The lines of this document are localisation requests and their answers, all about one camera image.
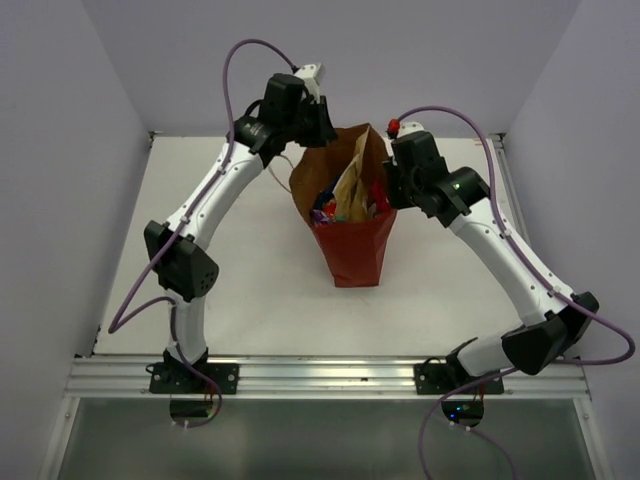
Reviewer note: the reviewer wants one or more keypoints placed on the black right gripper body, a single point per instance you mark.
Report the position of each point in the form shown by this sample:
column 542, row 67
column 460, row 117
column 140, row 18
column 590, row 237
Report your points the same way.
column 401, row 188

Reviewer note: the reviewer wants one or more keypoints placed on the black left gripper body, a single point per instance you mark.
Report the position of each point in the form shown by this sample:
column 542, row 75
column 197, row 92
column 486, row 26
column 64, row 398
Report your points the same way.
column 308, row 126

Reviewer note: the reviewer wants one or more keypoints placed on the pink chips bag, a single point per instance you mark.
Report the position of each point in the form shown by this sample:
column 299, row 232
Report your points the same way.
column 377, row 202

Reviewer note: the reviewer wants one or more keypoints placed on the tan kraft snack bag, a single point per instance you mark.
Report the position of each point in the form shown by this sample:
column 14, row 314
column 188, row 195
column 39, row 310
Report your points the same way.
column 350, row 193

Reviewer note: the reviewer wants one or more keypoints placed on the red brown paper bag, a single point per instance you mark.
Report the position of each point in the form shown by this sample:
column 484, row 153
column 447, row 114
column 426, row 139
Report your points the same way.
column 354, row 252

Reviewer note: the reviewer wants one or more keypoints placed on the purple candy bag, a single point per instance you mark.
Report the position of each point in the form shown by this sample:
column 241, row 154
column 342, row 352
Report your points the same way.
column 324, row 217

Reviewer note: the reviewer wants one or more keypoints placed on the red rice cracker bag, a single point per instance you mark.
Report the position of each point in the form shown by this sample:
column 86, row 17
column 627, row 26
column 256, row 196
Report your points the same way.
column 324, row 197

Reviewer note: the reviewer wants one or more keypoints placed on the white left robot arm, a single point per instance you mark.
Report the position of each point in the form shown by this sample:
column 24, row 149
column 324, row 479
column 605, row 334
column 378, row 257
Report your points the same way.
column 292, row 110

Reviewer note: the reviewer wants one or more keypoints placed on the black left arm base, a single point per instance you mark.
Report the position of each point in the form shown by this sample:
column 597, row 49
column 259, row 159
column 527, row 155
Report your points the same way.
column 176, row 378

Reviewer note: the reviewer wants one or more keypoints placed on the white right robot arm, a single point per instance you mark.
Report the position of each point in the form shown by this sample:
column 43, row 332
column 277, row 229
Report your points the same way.
column 553, row 317

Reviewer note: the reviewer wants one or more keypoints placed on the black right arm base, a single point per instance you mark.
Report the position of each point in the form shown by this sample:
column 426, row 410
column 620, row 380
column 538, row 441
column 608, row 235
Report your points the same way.
column 435, row 376

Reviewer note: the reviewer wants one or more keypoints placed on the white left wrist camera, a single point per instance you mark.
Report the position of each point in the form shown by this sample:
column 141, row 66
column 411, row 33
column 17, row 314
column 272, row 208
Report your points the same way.
column 312, row 76

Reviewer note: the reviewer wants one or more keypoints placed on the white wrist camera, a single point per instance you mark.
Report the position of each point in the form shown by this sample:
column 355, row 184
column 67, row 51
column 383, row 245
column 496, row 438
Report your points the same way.
column 312, row 76
column 397, row 129

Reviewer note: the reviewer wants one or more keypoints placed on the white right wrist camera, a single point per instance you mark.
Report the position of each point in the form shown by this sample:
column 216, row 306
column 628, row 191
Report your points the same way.
column 397, row 129

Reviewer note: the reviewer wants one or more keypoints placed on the metal table corner bracket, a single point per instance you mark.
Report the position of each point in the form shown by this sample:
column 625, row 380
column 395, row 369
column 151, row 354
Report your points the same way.
column 152, row 135

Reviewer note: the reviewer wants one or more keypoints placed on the aluminium mounting rail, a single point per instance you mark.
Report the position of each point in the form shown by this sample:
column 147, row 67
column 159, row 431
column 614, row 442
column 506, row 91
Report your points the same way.
column 310, row 378

